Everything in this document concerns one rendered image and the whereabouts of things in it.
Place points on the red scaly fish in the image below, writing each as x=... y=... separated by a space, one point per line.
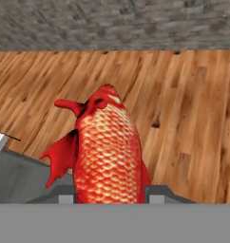
x=107 y=158

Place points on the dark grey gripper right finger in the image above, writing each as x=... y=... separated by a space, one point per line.
x=161 y=194

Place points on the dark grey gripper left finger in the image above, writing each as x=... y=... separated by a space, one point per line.
x=62 y=195

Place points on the grey counter with white edge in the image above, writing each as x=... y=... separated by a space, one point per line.
x=12 y=177

